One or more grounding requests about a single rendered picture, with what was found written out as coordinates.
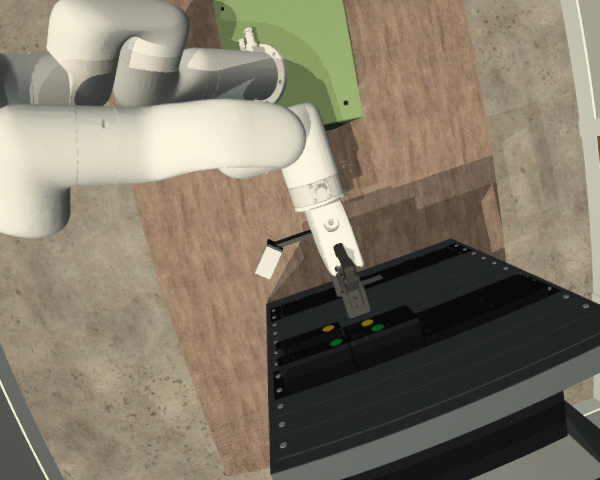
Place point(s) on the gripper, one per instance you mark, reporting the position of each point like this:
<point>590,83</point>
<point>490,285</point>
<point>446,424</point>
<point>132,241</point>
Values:
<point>331,239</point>

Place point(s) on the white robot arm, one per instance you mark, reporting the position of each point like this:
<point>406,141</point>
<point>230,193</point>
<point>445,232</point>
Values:
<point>47,147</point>

